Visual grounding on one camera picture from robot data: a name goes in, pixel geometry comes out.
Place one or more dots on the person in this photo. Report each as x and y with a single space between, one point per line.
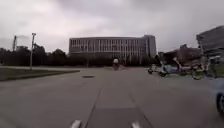
115 64

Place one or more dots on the large grey windowed building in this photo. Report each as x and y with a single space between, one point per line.
110 46

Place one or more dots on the manhole cover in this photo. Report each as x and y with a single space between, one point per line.
88 76

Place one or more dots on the grey paved plaza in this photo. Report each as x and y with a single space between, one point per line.
110 96

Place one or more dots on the row of dark trees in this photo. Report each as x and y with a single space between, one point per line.
50 57

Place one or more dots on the robot's own part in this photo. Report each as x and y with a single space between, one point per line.
135 125
76 124

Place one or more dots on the low dark building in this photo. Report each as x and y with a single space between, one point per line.
183 54

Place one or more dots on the lamp pole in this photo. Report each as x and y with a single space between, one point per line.
32 50

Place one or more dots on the grass patch with kerb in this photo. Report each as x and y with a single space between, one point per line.
26 73

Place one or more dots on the lattice tower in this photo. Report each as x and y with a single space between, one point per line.
14 43

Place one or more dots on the grey tiered building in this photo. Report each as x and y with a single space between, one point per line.
211 43

